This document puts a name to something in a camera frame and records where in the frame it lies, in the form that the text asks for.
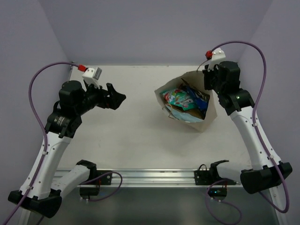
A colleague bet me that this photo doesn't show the teal Fox's candy bag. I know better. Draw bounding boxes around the teal Fox's candy bag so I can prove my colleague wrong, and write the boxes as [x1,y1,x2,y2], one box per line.
[160,88,197,111]

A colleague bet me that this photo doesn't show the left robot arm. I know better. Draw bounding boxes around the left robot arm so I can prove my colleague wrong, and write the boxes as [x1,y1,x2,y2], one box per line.
[8,81,126,218]

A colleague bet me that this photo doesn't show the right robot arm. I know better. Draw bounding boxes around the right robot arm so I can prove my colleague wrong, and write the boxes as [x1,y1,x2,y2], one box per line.
[203,61,293,194]

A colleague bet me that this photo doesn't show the blue snack packet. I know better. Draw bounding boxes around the blue snack packet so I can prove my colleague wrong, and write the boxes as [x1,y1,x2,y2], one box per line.
[186,86,210,111]

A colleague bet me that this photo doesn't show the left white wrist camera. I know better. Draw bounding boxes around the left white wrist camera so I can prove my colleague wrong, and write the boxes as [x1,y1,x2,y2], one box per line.
[82,67,102,89]

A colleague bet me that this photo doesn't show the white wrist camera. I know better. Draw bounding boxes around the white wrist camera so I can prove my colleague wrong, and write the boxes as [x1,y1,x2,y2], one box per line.
[205,48,226,71]
[82,67,102,89]

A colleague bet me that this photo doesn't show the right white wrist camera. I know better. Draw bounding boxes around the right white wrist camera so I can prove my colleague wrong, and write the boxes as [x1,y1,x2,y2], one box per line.
[205,48,226,71]

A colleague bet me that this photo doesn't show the aluminium mounting rail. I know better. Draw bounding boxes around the aluminium mounting rail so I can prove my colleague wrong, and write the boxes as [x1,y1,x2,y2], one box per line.
[53,168,253,188]

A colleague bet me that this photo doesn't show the left black base bracket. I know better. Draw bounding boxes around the left black base bracket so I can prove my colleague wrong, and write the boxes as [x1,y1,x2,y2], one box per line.
[78,170,113,201]

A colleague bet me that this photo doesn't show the black base bracket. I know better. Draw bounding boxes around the black base bracket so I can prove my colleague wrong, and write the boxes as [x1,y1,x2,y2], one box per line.
[78,170,113,201]
[194,164,237,200]

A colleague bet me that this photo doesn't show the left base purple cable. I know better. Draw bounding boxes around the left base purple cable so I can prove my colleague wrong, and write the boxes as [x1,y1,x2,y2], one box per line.
[82,172,123,203]

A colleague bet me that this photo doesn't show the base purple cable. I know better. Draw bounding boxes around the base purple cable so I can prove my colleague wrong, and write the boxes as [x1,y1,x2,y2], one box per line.
[204,179,242,223]
[82,172,123,203]

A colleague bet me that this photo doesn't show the right black base bracket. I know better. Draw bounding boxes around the right black base bracket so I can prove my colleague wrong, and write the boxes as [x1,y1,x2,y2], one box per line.
[194,164,237,200]

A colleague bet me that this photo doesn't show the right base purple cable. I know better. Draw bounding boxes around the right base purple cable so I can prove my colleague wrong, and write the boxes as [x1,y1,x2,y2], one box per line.
[204,179,242,223]

